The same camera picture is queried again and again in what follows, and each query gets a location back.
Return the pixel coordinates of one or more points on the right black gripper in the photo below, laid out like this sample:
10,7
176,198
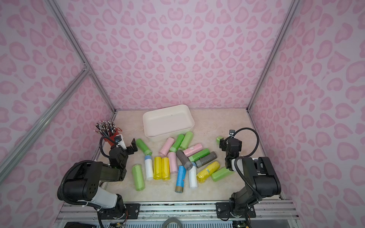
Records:
224,143

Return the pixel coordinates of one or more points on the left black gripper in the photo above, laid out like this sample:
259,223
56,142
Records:
130,148

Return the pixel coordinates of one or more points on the dark green roll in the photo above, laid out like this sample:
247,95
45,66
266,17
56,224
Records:
143,147

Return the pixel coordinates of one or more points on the white roll blue cap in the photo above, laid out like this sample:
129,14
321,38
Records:
149,171
193,182

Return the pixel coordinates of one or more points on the light green roll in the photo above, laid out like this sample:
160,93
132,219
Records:
186,140
138,177

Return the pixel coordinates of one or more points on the grey roll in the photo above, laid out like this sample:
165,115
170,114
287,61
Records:
206,159
187,164

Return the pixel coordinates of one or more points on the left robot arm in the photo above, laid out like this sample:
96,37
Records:
80,184

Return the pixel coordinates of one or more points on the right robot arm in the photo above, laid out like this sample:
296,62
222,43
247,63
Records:
258,175

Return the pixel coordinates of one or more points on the pink roll upper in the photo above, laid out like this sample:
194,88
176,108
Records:
166,147

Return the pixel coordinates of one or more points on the yellow roll with label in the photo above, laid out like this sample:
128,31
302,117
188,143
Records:
203,175

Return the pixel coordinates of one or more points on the pink roll with label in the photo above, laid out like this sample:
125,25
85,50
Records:
193,149

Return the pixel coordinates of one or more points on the yellow roll left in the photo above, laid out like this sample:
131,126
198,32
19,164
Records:
157,168

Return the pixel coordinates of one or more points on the yellow roll right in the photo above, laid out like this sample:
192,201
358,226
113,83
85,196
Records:
165,169

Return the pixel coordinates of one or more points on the pink roll lower middle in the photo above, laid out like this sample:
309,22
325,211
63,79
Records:
173,162

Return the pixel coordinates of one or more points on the white plastic storage box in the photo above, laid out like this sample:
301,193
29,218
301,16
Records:
167,122

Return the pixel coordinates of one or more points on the red pen holder cup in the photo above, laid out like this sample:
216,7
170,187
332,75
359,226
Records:
110,140

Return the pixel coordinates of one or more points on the bundle of pens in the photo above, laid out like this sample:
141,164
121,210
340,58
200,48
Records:
106,128

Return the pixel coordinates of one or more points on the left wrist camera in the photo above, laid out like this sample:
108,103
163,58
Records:
120,141

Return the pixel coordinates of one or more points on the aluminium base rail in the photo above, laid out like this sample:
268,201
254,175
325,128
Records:
270,213

